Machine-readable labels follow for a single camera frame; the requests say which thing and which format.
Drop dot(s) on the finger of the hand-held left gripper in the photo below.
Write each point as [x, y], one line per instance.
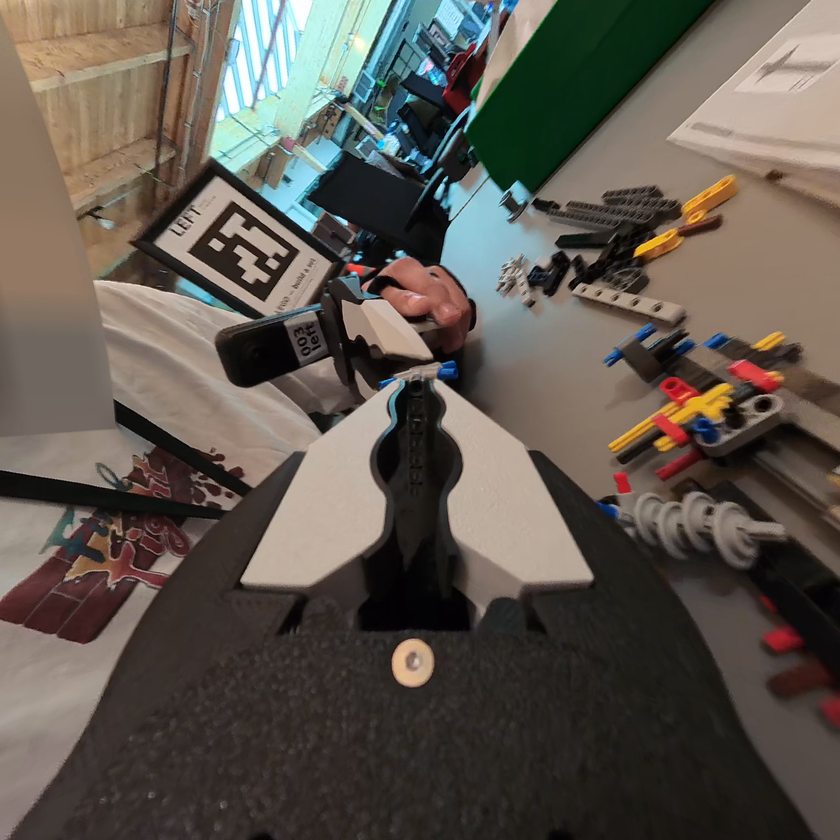
[387, 331]

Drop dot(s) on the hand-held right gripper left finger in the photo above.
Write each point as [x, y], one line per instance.
[315, 512]

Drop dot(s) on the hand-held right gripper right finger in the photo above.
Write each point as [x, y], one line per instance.
[512, 512]

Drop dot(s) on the grey lego connector blue pins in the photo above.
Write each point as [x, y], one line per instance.
[420, 373]

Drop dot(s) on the grey lego shock absorber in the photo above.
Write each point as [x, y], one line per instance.
[689, 525]

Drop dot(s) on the small light grey lego connector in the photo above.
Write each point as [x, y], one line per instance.
[518, 282]

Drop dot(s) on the small black lego connector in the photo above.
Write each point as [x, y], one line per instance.
[554, 269]

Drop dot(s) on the grey lego wheel hub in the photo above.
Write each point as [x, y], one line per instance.
[514, 203]

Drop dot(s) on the grey lego block blue pins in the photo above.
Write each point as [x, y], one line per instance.
[646, 358]

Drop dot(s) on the light grey lego beam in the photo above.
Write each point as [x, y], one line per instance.
[630, 303]

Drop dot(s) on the pile of black lego beams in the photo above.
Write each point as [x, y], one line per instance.
[610, 210]

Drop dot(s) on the yellow lego connector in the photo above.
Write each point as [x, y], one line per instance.
[659, 244]
[712, 193]

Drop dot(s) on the brown lego pin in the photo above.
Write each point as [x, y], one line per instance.
[701, 226]

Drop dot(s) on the lego instruction booklet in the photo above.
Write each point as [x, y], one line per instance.
[774, 118]

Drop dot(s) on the person's left hand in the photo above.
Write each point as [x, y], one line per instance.
[426, 295]

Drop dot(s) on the white printed t-shirt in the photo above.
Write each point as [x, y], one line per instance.
[164, 367]

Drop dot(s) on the black office chair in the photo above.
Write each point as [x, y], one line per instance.
[367, 190]

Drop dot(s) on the black framed marker sign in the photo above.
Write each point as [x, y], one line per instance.
[197, 223]

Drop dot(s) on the partly built Technic model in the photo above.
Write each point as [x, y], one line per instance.
[735, 426]

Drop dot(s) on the workshop shelves with equipment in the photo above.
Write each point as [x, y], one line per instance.
[420, 65]

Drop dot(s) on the skylight window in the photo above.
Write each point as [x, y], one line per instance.
[256, 59]

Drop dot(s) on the green storage box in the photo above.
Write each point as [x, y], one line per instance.
[577, 79]

